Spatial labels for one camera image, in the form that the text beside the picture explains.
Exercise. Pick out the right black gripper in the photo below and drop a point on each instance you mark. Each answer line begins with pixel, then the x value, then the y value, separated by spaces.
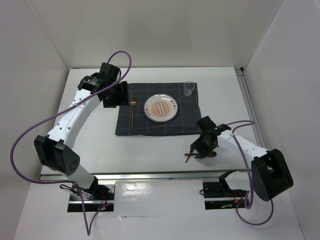
pixel 202 151

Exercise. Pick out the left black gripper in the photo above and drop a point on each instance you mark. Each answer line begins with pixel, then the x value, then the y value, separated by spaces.
pixel 122 99

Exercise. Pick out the copper fork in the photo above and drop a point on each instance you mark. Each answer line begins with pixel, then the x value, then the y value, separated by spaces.
pixel 132 104

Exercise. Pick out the brown wooden spoon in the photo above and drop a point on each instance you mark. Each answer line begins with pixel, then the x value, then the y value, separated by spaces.
pixel 213 155

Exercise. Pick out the dark grey checked cloth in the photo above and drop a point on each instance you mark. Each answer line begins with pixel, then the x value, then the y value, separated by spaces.
pixel 184 123

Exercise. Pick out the patterned ceramic plate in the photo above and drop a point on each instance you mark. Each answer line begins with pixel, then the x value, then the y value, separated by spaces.
pixel 160 108

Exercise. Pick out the small clear glass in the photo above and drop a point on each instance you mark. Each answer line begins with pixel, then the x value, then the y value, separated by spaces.
pixel 188 88

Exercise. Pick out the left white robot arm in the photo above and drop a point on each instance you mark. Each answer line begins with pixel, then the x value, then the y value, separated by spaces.
pixel 55 150

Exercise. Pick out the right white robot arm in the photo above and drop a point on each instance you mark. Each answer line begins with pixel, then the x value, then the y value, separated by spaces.
pixel 266 171

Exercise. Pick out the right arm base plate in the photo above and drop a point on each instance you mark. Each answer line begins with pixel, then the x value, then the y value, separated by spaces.
pixel 217 194

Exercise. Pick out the aluminium frame rail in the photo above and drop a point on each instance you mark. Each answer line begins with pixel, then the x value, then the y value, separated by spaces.
pixel 248 101

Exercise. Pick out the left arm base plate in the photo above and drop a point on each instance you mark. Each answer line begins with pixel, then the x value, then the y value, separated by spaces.
pixel 91 203

